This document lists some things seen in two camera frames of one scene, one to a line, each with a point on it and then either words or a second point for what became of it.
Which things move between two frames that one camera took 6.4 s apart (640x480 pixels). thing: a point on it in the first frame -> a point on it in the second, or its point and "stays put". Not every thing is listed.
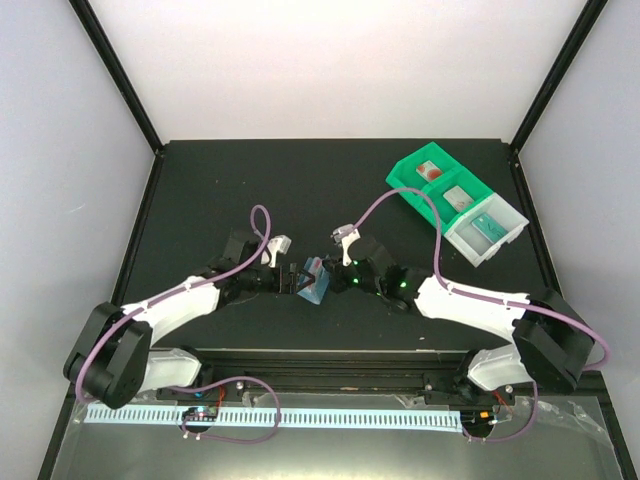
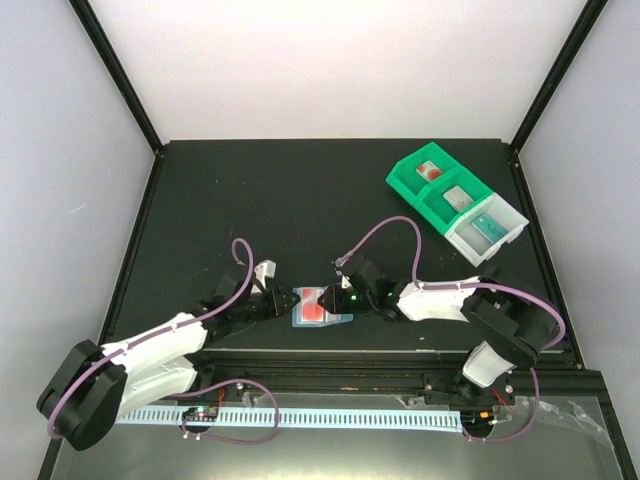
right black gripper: (338, 284) -> (333, 302)
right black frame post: (589, 18) stays put
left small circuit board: (200, 413) stays put
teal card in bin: (491, 228) stays put
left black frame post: (115, 67) stays put
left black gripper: (281, 270) -> (277, 305)
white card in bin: (458, 198) stays put
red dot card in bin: (429, 171) stays put
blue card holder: (314, 292) -> (307, 311)
